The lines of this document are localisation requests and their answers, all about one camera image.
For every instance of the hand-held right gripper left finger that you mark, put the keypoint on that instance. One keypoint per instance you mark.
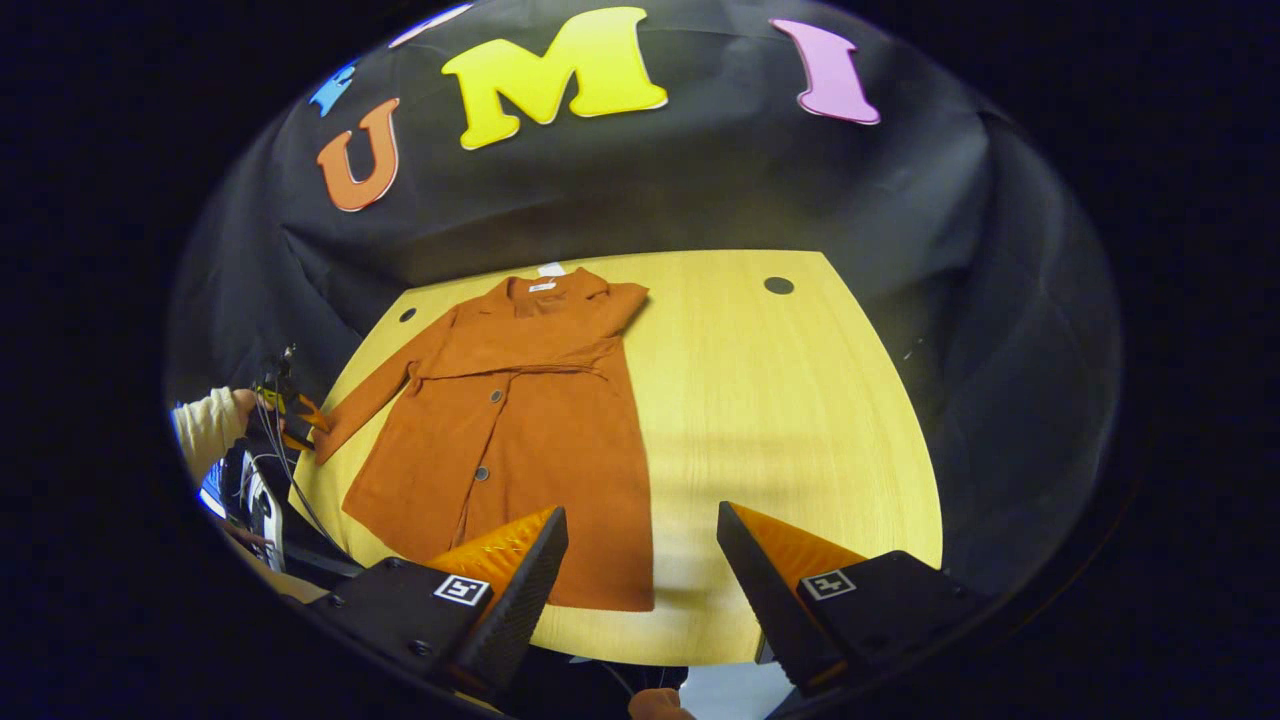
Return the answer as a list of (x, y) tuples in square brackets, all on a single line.
[(515, 610)]

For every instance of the white desktop device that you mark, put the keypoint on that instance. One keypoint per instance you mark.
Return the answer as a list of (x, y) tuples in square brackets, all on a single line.
[(262, 510)]

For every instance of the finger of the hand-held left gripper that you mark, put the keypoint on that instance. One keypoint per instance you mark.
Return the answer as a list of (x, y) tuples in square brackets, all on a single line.
[(312, 415)]

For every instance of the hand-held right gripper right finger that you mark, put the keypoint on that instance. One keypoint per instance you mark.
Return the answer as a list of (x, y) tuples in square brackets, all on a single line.
[(770, 600)]

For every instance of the orange button coat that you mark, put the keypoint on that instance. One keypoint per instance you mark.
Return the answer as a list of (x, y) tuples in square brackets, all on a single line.
[(520, 450)]

